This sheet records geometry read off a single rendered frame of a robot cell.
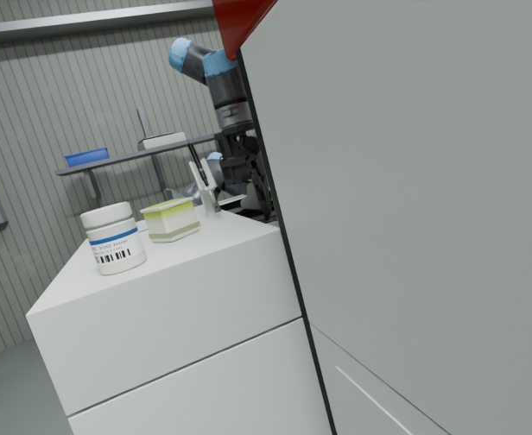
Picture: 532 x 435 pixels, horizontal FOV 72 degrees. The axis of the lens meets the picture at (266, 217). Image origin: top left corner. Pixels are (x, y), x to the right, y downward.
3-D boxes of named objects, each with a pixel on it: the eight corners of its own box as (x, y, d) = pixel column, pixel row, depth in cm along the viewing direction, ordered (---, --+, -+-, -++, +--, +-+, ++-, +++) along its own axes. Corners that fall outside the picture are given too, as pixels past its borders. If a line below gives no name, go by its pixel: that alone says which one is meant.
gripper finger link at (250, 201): (248, 223, 83) (237, 184, 82) (273, 217, 82) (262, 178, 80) (244, 226, 80) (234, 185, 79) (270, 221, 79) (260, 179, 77)
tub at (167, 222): (203, 230, 70) (193, 195, 69) (170, 243, 65) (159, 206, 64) (181, 230, 76) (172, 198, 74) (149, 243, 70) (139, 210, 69)
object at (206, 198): (225, 214, 82) (209, 156, 80) (208, 219, 81) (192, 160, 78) (219, 212, 88) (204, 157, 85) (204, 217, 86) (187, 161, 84)
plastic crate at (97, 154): (110, 160, 296) (107, 148, 294) (110, 159, 277) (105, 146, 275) (72, 169, 286) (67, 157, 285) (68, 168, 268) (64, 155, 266)
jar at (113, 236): (148, 263, 54) (128, 202, 52) (98, 280, 52) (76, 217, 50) (147, 255, 61) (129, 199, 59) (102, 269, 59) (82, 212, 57)
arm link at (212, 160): (199, 180, 156) (215, 154, 158) (226, 195, 155) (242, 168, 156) (193, 173, 144) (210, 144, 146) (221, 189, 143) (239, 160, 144)
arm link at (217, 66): (242, 51, 79) (228, 42, 71) (255, 102, 81) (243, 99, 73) (210, 62, 81) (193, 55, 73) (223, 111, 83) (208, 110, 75)
